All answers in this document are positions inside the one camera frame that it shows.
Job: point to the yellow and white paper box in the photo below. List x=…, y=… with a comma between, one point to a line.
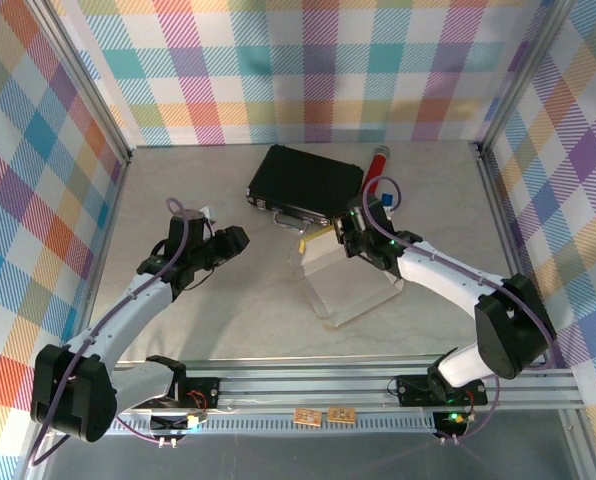
x=348, y=290

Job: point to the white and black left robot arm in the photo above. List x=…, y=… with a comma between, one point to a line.
x=128, y=310

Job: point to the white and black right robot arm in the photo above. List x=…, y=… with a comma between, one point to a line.
x=443, y=280

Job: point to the red microphone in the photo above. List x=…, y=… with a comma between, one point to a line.
x=379, y=165

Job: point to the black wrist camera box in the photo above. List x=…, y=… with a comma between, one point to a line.
x=235, y=242
x=345, y=237

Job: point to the aluminium side rail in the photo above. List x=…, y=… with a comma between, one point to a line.
x=119, y=177
x=499, y=200

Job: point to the small black controller board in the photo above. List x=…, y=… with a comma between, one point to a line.
x=453, y=422
x=178, y=422

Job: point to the aluminium frame post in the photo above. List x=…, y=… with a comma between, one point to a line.
x=524, y=70
x=78, y=75

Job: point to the black briefcase with metal trim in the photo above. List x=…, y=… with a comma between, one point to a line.
x=303, y=180

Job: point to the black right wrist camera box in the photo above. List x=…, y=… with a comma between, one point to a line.
x=345, y=237

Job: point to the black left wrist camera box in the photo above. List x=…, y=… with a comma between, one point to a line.
x=235, y=242

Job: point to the blue toy block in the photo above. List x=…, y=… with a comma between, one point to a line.
x=388, y=200

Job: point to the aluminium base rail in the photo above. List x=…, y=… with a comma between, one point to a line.
x=303, y=385

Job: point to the small orange circuit board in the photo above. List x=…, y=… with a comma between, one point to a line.
x=308, y=417
x=341, y=415

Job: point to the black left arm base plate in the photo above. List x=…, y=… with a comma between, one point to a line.
x=203, y=392

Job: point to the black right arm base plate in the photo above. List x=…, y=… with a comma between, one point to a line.
x=413, y=390

